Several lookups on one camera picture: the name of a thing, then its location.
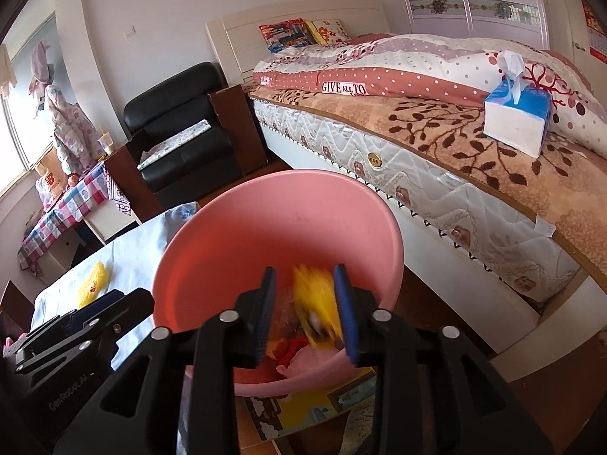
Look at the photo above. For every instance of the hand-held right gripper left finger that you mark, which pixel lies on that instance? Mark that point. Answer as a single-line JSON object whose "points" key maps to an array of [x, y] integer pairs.
{"points": [[265, 317]]}

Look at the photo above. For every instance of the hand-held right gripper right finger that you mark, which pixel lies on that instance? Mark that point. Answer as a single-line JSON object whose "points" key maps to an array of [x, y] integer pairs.
{"points": [[345, 315]]}

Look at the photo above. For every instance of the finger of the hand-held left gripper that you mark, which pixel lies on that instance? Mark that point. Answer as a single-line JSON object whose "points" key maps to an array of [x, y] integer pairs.
{"points": [[128, 308]]}

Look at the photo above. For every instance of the yellow wrapper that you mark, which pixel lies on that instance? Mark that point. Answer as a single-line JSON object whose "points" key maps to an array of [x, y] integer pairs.
{"points": [[310, 294]]}

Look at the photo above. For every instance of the pink plastic basin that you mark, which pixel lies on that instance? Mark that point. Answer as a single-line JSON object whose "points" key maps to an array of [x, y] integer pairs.
{"points": [[265, 227]]}

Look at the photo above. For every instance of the red foam net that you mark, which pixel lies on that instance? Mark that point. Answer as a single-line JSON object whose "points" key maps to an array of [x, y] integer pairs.
{"points": [[289, 348]]}

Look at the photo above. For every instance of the yellow foam net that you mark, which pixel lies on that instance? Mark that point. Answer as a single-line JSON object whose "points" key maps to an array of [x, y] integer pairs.
{"points": [[92, 284]]}

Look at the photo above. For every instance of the light blue tablecloth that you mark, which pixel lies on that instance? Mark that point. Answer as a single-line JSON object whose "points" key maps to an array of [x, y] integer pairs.
{"points": [[133, 256]]}

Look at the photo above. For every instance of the pink white crumpled wrapper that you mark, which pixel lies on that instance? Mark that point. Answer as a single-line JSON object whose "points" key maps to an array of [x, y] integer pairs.
{"points": [[317, 360]]}

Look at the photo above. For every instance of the dark wooden cabinet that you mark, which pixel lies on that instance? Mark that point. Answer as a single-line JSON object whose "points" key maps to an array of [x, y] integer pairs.
{"points": [[14, 308]]}

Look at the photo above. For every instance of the white desk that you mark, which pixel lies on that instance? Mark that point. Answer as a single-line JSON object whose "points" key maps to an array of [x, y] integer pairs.
{"points": [[109, 225]]}

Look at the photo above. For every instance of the cartoon print board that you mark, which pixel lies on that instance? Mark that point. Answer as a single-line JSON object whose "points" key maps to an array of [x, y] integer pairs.
{"points": [[303, 407]]}

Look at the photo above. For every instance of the bed with patterned quilt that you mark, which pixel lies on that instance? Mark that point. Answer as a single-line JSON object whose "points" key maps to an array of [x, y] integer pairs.
{"points": [[427, 256], [450, 128]]}

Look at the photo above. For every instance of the table with plaid cloth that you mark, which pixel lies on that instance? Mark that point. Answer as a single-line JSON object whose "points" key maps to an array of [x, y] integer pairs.
{"points": [[71, 213]]}

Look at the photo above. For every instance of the red apple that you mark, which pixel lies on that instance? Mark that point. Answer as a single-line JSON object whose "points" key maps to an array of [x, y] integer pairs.
{"points": [[72, 179]]}

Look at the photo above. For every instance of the brown wooden side cabinet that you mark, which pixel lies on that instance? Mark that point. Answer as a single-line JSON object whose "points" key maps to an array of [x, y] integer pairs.
{"points": [[242, 123], [128, 161]]}

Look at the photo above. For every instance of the brown paper shopping bag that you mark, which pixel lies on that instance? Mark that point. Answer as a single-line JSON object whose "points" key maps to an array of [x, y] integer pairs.
{"points": [[52, 177]]}

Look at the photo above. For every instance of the white quilted mattress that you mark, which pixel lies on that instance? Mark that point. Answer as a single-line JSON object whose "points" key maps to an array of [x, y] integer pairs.
{"points": [[379, 156]]}

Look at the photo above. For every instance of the plastic drink cup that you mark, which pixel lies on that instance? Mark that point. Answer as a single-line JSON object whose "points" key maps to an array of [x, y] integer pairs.
{"points": [[106, 144]]}

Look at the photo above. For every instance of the white seat cushion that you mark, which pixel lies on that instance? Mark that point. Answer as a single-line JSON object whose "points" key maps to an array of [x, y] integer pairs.
{"points": [[173, 144]]}

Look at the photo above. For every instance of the pink floral puffer jacket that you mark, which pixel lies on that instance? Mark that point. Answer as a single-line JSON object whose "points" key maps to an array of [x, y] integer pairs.
{"points": [[71, 128]]}

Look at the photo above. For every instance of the window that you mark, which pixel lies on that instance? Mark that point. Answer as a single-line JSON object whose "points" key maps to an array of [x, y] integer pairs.
{"points": [[19, 142]]}

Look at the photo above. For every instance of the black leather armchair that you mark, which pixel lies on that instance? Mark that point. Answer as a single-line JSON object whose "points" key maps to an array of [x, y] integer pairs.
{"points": [[180, 104]]}

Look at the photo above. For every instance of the pink hat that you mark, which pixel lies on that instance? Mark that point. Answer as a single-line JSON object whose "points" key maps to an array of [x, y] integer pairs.
{"points": [[40, 66]]}

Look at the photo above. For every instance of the pink dotted quilt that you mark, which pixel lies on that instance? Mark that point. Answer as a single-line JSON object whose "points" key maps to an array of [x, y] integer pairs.
{"points": [[427, 66]]}

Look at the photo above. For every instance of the blue white tissue box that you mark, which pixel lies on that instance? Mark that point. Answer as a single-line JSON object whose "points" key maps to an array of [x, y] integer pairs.
{"points": [[517, 113]]}

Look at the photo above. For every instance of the white headboard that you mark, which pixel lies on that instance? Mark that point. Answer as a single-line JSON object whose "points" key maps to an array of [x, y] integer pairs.
{"points": [[237, 38]]}

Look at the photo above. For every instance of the colourful printed pillow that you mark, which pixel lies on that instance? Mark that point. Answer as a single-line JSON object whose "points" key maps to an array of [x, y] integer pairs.
{"points": [[283, 35]]}

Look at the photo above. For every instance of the yellow floral pillow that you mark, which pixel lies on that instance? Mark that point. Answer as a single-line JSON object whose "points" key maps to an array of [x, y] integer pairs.
{"points": [[327, 32]]}

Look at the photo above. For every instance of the red wall calendar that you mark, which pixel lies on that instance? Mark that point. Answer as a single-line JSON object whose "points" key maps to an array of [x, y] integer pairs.
{"points": [[595, 33]]}

